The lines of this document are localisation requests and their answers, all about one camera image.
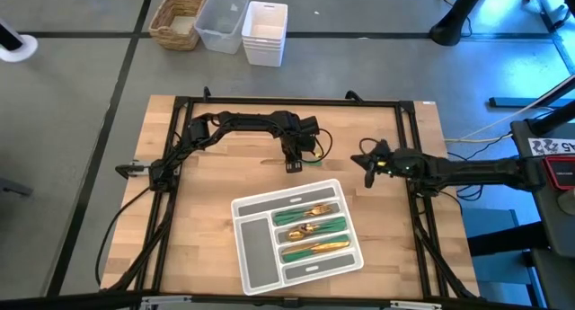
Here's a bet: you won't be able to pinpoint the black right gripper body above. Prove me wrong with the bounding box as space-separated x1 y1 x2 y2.
371 148 427 183

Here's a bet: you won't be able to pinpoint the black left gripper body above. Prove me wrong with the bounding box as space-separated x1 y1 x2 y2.
277 113 316 164

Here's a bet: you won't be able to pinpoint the gold spoon green handle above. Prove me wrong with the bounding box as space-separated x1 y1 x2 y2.
291 216 348 235
289 222 348 239
287 223 348 242
294 217 348 237

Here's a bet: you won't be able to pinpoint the stack of white bins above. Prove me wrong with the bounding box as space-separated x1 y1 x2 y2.
241 0 289 68

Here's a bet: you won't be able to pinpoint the white cutlery tray grey liners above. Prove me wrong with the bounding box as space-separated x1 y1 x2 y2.
230 177 365 297

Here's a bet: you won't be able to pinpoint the black floor beam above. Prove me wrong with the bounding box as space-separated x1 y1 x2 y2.
488 74 575 110

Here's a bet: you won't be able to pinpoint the clear plastic bin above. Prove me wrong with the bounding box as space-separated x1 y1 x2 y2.
193 0 251 56

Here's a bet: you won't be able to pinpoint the black stand foot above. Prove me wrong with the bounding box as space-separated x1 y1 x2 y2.
429 0 489 48

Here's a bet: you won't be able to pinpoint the black equipment cart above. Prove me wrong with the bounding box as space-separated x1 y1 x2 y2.
510 101 575 310

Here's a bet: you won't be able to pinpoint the woven wicker basket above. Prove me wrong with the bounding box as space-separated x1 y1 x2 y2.
147 0 207 52

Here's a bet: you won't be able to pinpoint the white printed label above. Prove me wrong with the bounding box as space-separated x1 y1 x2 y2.
528 137 575 157

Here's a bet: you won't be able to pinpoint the black clamp silver jaw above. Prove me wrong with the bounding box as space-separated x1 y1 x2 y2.
114 164 148 180

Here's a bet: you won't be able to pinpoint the black device red rim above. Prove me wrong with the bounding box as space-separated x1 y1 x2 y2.
542 155 575 192

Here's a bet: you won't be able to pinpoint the grey round disc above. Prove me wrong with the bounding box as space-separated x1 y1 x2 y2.
558 189 575 217

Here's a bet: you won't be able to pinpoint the grey floor object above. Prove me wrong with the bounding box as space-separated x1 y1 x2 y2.
0 177 35 198

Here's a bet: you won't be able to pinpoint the black pole white round base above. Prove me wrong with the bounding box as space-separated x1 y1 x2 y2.
0 17 40 63

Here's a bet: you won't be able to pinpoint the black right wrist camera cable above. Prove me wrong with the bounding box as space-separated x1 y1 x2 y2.
358 137 383 156

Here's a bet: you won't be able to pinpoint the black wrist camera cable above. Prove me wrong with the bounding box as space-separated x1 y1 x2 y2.
301 128 334 164
358 137 383 156

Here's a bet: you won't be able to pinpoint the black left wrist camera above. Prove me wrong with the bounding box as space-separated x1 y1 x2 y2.
301 115 322 137

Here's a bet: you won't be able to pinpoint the black metal table frame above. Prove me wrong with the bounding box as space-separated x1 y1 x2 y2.
103 85 480 302

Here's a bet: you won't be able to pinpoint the black left wrist camera cable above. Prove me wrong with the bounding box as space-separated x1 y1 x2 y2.
301 128 334 164

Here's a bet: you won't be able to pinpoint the cream cable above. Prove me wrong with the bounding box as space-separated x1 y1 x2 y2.
444 90 575 145

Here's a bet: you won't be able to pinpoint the black cable bundle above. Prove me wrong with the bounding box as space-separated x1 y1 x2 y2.
447 134 513 202

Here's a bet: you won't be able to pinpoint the silver aluminium bracket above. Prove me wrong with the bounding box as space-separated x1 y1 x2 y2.
389 299 444 310
140 295 193 310

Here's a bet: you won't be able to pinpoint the black floor cable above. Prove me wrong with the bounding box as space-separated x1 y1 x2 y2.
94 183 154 288

